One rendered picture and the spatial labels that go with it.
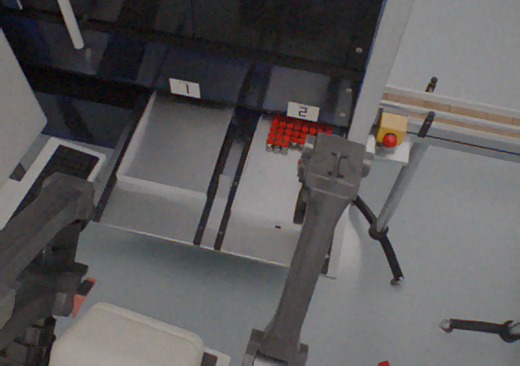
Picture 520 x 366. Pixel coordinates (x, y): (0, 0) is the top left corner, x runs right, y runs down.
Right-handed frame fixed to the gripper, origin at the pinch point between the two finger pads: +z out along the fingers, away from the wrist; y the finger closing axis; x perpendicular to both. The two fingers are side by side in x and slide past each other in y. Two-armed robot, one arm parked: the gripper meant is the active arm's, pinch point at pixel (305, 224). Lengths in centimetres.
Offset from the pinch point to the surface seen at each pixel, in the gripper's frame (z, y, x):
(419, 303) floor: 89, 27, -55
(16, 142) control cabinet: 2, 7, 88
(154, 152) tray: 1.3, 13.4, 47.1
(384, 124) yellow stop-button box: -14.5, 27.6, -15.4
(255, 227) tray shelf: 2.6, -2.6, 12.8
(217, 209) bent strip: 2.2, 0.0, 24.2
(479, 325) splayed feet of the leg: 78, 18, -76
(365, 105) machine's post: -20.9, 27.0, -8.8
